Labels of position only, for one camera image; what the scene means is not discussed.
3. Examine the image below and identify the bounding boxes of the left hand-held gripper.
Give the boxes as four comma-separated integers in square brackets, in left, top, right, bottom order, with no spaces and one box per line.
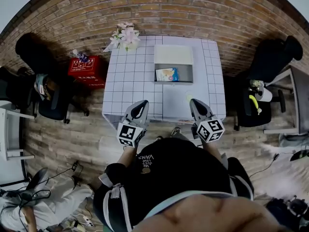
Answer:
[116,100,150,149]

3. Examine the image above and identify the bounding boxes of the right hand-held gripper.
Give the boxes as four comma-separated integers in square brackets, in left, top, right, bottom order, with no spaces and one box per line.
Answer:
[189,98,226,144]

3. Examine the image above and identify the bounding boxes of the white box lid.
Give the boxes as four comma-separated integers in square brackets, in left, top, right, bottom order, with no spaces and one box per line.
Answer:
[154,44,194,84]

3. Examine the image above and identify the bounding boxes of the person's right forearm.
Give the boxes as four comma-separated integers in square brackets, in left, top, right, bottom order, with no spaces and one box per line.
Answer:
[202,140,223,163]

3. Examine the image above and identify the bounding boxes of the person's left forearm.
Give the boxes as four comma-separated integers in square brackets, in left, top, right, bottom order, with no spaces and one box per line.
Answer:
[117,145,136,170]

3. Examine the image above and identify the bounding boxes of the red cardboard box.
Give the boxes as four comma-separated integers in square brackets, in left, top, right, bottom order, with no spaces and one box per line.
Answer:
[67,55,107,89]

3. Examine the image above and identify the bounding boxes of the white grid tablecloth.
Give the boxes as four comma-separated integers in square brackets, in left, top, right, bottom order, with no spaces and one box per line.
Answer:
[101,35,227,125]

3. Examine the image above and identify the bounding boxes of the yellow toy banana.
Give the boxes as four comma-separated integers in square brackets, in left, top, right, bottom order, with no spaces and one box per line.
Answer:
[248,94,263,116]

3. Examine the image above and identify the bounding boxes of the person's black shirt torso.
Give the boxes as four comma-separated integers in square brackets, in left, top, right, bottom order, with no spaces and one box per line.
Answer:
[93,137,254,232]

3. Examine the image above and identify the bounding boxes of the small green toy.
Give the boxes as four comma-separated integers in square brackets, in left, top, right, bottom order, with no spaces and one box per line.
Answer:
[249,79,264,91]

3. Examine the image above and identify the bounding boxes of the white paper roll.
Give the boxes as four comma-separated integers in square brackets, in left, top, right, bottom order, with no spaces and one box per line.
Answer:
[255,86,273,102]

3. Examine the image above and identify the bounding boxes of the pink artificial flowers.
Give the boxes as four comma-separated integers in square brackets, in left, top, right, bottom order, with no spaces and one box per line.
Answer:
[103,21,141,53]

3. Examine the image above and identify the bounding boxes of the small purple bottle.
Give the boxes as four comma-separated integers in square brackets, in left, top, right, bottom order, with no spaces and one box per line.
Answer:
[72,49,89,62]

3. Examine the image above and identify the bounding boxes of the black office chair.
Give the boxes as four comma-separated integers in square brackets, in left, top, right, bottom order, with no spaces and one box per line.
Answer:
[0,32,90,125]
[233,35,304,131]

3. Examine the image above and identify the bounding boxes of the pale blue packet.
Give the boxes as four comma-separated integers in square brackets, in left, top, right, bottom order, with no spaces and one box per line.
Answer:
[33,73,57,102]

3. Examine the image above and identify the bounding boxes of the person's face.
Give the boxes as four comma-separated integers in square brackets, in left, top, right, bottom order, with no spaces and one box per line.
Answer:
[139,193,290,232]

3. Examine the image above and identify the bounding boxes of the white power strip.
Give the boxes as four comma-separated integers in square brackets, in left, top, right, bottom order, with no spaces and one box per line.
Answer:
[77,214,95,227]

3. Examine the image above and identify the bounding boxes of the black cable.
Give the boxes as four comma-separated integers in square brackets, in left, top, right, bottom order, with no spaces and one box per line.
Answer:
[24,161,84,203]
[248,153,280,178]

